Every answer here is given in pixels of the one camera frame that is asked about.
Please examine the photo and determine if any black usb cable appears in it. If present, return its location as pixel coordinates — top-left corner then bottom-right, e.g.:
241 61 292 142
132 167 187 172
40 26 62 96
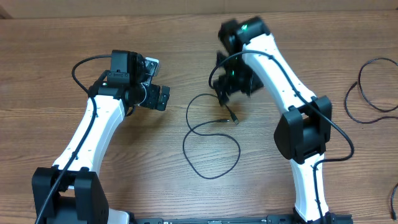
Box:
343 57 398 125
182 93 242 180

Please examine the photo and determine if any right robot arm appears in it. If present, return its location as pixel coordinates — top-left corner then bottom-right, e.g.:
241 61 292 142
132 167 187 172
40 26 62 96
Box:
208 17 353 223

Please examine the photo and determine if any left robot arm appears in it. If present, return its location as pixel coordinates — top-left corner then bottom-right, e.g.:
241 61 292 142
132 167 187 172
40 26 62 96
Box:
32 50 170 223

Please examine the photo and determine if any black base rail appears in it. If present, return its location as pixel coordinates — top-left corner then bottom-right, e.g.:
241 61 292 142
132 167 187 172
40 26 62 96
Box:
132 215 296 224

